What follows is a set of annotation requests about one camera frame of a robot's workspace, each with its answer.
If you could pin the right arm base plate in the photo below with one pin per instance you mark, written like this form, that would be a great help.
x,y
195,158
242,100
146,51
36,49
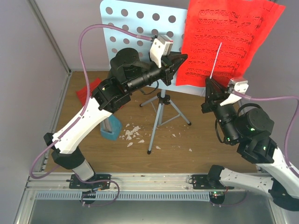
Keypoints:
x,y
207,182

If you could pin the light blue music stand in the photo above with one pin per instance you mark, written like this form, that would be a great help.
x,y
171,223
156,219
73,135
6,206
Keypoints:
x,y
148,20

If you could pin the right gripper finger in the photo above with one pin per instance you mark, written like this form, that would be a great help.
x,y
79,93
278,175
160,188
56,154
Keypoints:
x,y
208,94
219,91

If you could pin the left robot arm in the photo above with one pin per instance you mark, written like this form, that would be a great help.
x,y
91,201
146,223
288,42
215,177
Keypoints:
x,y
127,75

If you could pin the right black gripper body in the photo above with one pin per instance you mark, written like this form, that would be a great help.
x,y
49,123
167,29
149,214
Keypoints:
x,y
206,107

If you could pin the aluminium front rail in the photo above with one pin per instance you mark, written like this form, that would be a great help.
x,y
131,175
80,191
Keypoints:
x,y
151,182

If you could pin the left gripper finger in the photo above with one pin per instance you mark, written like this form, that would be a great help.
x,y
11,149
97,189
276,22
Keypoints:
x,y
177,57
175,67

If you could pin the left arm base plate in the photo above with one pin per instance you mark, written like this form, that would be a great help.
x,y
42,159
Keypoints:
x,y
89,189

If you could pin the blue metronome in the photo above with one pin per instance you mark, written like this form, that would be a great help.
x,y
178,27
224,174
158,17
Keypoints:
x,y
110,128

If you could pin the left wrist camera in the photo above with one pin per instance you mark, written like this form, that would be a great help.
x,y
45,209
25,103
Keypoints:
x,y
161,46

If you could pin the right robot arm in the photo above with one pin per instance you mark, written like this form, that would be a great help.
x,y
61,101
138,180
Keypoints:
x,y
244,123

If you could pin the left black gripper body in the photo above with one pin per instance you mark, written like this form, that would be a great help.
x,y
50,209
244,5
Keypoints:
x,y
168,67

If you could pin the grey slotted cable duct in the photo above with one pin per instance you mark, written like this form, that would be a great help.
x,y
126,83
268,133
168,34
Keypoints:
x,y
125,196

